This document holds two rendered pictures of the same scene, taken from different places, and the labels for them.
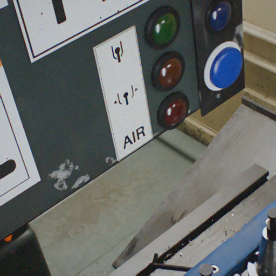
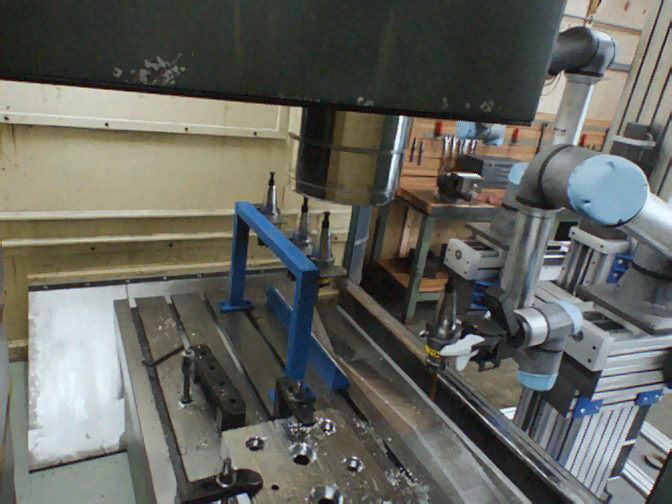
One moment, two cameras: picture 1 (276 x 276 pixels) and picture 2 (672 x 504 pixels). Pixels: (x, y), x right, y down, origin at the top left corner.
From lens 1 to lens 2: 105 cm
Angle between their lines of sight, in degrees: 74
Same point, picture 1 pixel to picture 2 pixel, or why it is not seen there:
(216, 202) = (127, 324)
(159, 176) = not seen: outside the picture
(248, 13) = (31, 203)
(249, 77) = (34, 264)
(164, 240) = (132, 355)
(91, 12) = not seen: hidden behind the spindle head
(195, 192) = (54, 366)
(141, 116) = not seen: hidden behind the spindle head
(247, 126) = (52, 303)
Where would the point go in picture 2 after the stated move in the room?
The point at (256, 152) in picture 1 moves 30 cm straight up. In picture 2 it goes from (79, 313) to (74, 219)
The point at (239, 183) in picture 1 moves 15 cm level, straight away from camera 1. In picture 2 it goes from (122, 311) to (78, 296)
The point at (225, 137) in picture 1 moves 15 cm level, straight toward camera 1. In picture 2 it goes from (39, 319) to (82, 333)
